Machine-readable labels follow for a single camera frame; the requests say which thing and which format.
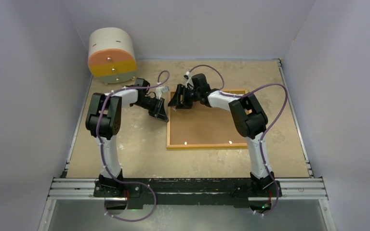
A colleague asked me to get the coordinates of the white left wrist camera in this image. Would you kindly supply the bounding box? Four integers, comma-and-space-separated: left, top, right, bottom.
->
155, 86, 169, 99

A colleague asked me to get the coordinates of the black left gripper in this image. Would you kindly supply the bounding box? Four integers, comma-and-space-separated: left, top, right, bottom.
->
133, 96, 168, 122

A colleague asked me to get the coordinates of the white orange yellow drawer cabinet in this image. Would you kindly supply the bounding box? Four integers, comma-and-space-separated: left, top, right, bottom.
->
87, 27, 137, 85

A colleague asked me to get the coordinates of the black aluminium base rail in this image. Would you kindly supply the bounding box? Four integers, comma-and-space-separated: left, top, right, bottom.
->
48, 178, 328, 212

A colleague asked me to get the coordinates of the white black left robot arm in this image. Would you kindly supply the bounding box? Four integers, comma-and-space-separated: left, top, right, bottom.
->
85, 78, 169, 197

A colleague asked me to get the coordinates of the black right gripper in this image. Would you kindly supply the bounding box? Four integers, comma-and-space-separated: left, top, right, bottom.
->
168, 84, 200, 110

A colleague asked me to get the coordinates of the brown frame backing board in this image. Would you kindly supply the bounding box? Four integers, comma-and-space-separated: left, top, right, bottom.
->
170, 92, 248, 146

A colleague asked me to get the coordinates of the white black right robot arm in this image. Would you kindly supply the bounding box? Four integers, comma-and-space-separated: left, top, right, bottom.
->
168, 72, 274, 196

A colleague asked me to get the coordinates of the yellow wooden picture frame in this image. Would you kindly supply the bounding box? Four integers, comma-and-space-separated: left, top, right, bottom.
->
166, 89, 250, 151

